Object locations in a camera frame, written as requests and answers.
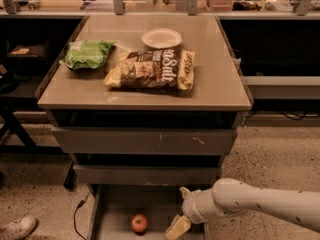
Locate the green chip bag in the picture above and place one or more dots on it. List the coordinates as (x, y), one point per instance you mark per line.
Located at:
(86, 54)

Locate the white sneaker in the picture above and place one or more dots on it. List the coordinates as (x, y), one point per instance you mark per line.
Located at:
(18, 229)

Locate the brown yellow sea salt bag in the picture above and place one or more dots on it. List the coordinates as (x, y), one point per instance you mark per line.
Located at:
(153, 69)

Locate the grey top drawer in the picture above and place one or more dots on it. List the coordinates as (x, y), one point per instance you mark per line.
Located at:
(144, 141)

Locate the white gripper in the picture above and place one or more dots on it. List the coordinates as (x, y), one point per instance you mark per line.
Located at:
(191, 205)

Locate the grey middle drawer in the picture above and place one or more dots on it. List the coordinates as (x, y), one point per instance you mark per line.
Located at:
(152, 176)

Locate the grey open bottom drawer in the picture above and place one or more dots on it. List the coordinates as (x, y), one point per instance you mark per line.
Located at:
(116, 205)

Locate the black table frame left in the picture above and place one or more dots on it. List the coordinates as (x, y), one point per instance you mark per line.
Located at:
(13, 117)

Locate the dark box on shelf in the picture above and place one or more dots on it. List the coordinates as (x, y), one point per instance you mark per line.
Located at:
(35, 53)

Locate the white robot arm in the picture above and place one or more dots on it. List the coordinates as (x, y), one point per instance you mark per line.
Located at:
(230, 197)

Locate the red apple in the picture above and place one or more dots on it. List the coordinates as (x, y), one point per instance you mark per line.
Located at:
(139, 223)

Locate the white paper bowl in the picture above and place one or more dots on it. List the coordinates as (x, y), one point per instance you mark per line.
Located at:
(161, 38)

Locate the grey drawer cabinet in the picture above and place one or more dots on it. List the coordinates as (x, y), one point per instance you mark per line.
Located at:
(163, 110)

